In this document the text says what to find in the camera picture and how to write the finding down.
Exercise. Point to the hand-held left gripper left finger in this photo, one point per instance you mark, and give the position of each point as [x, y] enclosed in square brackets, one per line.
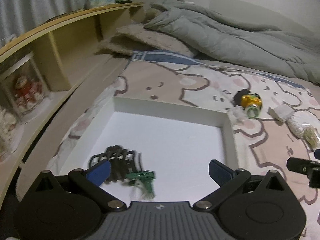
[98, 171]

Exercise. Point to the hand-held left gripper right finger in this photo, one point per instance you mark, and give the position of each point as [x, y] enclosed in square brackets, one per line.
[220, 172]

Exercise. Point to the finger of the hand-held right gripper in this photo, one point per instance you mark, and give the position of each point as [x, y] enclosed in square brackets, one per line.
[317, 154]
[298, 165]

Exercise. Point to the clear bag of beige grains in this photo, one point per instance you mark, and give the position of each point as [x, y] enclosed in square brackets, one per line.
[296, 127]

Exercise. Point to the green plastic part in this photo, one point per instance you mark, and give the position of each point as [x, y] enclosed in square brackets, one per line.
[142, 177]

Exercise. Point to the white shallow box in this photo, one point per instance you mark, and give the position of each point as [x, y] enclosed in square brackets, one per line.
[175, 145]

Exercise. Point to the clear bag of olive grains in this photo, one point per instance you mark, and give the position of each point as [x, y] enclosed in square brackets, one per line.
[311, 135]

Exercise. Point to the small white box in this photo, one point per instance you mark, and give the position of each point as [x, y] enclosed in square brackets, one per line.
[281, 112]

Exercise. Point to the beige bed sheet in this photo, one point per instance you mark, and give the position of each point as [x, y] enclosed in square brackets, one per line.
[75, 120]

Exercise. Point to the bear printed blanket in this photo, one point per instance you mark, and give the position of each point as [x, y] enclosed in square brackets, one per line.
[190, 85]

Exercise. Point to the white figurine cluster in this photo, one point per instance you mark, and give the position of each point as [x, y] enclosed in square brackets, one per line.
[6, 127]

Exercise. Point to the wooden headboard shelf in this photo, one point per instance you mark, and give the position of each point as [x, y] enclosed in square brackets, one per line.
[55, 42]

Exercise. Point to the grey quilted duvet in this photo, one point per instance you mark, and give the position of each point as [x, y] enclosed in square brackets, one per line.
[237, 35]

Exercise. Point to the beige fluffy pillow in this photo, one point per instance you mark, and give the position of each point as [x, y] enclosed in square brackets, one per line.
[150, 41]

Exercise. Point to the pale green tissue box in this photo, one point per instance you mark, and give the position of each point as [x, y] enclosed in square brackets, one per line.
[102, 0]

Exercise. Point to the white curtain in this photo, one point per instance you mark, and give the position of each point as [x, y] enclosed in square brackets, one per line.
[50, 2]

